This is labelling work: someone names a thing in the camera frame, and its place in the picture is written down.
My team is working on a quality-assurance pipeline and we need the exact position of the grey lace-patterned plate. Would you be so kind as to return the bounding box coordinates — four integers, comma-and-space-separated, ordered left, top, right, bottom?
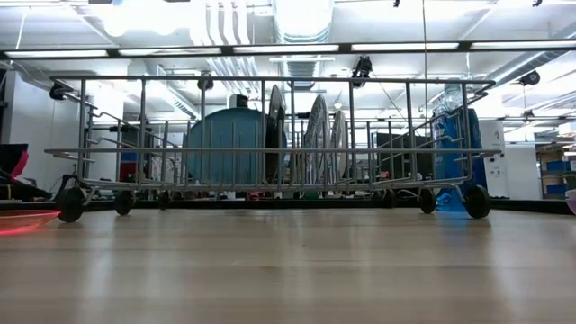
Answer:
301, 94, 332, 185

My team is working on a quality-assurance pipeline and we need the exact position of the black monitor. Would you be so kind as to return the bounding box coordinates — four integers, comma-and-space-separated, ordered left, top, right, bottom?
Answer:
375, 132, 436, 181

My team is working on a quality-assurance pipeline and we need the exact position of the grey wire dish rack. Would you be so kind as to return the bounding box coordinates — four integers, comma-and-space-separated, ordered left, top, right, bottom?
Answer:
43, 75, 501, 224

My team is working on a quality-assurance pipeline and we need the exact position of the thin hanging cable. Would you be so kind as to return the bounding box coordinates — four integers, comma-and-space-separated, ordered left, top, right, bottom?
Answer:
420, 0, 428, 136

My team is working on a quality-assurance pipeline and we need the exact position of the shelf with blue boxes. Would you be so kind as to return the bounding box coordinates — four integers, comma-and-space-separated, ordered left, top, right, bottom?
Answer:
535, 143, 576, 202

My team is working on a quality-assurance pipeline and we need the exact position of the black aluminium table frame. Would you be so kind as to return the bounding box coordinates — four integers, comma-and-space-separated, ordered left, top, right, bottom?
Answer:
0, 196, 576, 216

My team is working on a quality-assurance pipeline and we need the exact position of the black equipment with red part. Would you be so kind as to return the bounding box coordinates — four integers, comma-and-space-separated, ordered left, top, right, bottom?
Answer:
0, 143, 53, 202

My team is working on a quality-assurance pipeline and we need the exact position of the orange cup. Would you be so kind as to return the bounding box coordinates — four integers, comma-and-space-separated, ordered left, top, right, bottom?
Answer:
0, 209, 62, 238

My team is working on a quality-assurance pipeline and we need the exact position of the silver ventilation duct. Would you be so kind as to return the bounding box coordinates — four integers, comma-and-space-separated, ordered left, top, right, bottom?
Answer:
269, 0, 337, 44

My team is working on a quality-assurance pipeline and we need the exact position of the large plain blue plate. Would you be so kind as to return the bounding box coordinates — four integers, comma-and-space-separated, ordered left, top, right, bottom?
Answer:
184, 106, 289, 186

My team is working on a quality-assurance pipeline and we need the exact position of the white cabinet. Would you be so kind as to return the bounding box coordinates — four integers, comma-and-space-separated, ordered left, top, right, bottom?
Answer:
479, 119, 541, 202

